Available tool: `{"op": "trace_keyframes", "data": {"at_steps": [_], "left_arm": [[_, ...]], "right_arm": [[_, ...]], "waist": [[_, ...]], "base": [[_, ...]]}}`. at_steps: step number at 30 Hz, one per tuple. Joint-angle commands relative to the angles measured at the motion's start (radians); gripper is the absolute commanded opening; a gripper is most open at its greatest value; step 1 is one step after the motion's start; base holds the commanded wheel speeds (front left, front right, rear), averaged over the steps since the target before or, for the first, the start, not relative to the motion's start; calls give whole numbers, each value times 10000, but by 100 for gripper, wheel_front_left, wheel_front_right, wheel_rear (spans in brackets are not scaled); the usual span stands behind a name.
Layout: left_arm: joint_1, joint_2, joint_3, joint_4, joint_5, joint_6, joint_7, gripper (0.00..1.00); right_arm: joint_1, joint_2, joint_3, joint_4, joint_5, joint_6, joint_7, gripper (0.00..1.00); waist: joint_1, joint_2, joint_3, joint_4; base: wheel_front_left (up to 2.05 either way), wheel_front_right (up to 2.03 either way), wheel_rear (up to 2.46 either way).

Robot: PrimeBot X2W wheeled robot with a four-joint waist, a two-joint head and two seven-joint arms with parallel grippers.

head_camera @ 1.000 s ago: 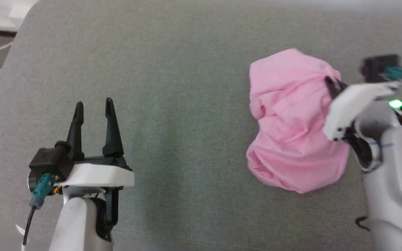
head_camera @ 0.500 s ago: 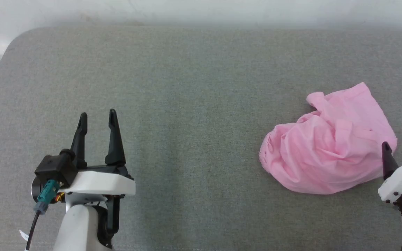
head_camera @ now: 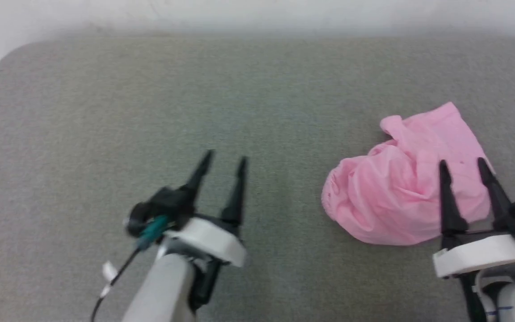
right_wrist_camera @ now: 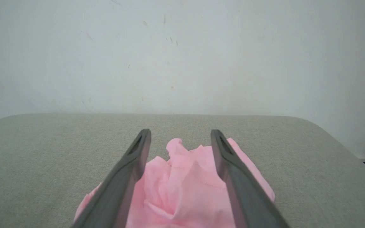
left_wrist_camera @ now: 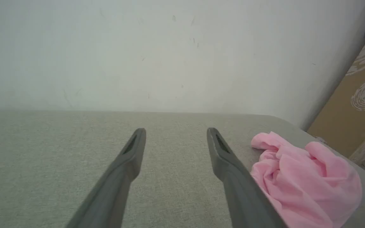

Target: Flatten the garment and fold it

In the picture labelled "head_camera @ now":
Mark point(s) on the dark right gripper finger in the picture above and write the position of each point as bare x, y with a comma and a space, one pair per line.
496, 197
450, 205

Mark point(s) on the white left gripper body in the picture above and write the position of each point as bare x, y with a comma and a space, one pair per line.
208, 239

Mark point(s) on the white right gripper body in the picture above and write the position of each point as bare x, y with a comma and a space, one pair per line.
476, 255

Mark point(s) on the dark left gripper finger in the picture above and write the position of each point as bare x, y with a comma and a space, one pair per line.
199, 172
237, 197

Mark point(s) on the pink garment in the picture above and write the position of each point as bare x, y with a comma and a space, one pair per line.
400, 188

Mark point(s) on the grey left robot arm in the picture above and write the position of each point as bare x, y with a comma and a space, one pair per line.
163, 290

